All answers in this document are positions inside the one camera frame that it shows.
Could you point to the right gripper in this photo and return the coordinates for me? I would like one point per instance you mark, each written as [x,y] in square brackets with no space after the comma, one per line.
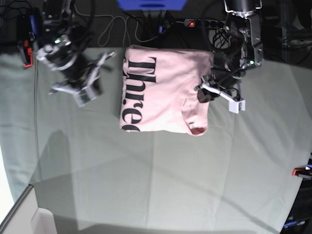
[82,79]

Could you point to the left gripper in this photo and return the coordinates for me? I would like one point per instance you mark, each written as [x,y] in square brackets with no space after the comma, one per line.
[211,88]

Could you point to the pink printed t-shirt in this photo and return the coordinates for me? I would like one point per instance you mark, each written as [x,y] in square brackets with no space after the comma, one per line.
[159,90]

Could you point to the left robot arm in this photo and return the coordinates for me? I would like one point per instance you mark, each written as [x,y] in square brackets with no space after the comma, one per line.
[244,52]

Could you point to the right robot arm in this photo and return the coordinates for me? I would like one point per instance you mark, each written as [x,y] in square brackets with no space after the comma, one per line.
[61,45]

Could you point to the red clamp left corner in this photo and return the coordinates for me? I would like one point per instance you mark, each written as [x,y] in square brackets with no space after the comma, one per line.
[26,52]

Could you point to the black power strip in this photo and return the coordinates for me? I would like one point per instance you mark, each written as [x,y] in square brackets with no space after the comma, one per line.
[208,24]

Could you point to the red clamp right edge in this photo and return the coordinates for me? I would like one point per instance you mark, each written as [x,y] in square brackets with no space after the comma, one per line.
[304,173]

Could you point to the white bin bottom left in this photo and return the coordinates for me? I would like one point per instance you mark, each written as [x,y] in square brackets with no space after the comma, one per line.
[26,217]

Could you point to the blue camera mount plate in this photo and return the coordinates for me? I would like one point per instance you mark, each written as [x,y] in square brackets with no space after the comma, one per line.
[130,5]

